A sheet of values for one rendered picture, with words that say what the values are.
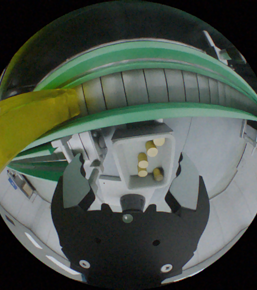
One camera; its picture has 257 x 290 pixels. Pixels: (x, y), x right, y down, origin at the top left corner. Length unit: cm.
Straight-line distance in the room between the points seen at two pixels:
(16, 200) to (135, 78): 646
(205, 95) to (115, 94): 19
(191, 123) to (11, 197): 655
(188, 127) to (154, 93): 24
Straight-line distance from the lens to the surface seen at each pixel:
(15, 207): 652
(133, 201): 50
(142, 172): 34
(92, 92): 18
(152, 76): 18
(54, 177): 24
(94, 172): 20
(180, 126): 36
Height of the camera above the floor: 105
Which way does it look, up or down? 61 degrees down
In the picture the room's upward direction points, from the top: 176 degrees counter-clockwise
